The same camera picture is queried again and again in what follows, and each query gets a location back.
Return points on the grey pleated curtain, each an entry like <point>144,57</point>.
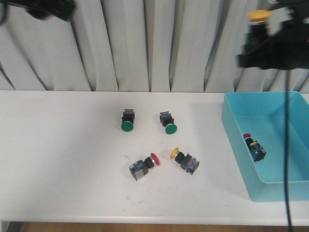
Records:
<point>133,45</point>

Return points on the lying red push button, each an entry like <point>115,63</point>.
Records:
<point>141,168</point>

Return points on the red push button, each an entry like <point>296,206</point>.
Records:
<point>141,168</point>
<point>256,150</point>

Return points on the left green push button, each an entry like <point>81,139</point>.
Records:
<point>128,120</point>

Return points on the yellow push button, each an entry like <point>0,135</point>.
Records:
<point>258,27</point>
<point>188,163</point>

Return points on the turquoise plastic box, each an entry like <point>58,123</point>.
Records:
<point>262,114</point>

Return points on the right green push button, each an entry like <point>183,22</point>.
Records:
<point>167,122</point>

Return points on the lying yellow push button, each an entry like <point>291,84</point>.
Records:
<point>188,163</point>

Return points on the green push button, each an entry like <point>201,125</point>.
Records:
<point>128,120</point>
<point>167,122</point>

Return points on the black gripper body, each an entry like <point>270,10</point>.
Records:
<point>287,49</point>

